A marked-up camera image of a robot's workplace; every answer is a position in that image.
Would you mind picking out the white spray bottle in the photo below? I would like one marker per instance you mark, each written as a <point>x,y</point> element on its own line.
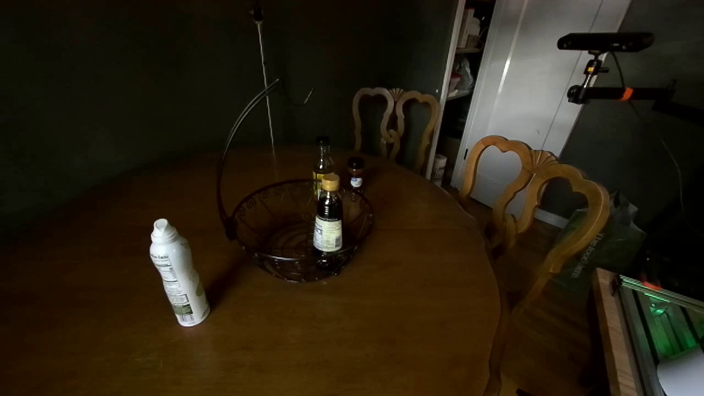
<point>178,276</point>

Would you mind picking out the dark bottle with yellow cap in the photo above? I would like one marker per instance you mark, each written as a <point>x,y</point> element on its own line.
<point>328,222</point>

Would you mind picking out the white door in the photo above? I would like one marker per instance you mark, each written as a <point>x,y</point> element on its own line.
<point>535,80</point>

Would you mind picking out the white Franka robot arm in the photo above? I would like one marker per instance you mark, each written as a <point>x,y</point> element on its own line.
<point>683,375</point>

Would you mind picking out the amber bottle with yellow label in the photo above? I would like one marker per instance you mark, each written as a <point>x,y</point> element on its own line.
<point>321,159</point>

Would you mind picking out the dark green bag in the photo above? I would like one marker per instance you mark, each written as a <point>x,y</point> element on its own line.
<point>613,242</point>

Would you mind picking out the carved wooden chair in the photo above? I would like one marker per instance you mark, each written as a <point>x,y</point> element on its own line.
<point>398,121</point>
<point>540,212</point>

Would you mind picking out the small dark jar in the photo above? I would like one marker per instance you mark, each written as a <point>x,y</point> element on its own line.
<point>358,177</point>

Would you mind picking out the white shelf unit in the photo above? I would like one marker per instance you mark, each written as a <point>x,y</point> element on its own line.
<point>463,80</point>

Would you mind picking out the black stereo camera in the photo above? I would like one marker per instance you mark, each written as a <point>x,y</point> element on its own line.
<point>604,39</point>

